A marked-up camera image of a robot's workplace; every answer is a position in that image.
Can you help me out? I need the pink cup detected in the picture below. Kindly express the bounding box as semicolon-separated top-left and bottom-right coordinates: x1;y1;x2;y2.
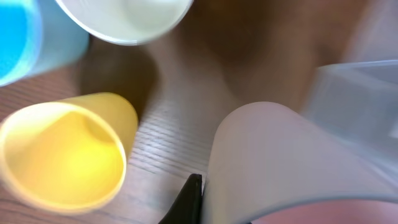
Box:
201;102;397;223

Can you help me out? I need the clear plastic storage bin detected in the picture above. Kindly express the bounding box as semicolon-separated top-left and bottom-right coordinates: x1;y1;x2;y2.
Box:
302;60;397;174

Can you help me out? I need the cream cup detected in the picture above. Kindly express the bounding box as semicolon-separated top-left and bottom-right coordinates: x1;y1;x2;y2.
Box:
57;0;193;46

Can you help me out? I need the yellow cup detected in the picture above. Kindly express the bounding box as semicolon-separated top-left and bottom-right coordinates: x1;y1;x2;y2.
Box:
1;93;139;215

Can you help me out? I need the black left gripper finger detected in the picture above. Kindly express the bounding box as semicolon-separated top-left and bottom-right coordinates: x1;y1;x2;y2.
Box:
159;174;202;224

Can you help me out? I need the light blue cup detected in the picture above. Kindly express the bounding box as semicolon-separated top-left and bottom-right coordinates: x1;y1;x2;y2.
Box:
1;0;90;86

